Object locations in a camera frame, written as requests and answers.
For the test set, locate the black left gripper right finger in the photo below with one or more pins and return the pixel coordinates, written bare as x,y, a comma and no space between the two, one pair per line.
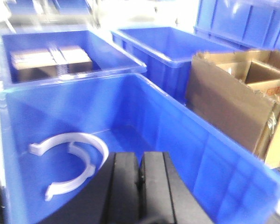
165,199

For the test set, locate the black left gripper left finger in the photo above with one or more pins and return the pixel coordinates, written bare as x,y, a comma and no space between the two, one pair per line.
110,197

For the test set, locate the small white PVC clamp half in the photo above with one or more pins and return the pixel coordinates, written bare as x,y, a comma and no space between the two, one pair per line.
59,188

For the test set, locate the large white PVC clamp half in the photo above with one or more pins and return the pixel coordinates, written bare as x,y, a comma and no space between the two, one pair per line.
40,148

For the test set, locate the large blue target bin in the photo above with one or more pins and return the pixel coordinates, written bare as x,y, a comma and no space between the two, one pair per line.
130,114

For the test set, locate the empty blue bin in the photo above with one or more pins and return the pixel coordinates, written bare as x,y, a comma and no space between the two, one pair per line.
167,53

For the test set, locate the brown box inside bin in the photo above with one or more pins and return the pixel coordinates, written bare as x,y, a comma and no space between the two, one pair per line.
37,64

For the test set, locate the blue bin with cardboard box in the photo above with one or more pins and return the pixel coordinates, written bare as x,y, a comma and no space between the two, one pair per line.
106,56

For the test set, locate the open cardboard box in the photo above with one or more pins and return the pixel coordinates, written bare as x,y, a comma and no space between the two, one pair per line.
239,93

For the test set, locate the blue crate upper right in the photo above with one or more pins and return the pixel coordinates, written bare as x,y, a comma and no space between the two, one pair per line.
250,23

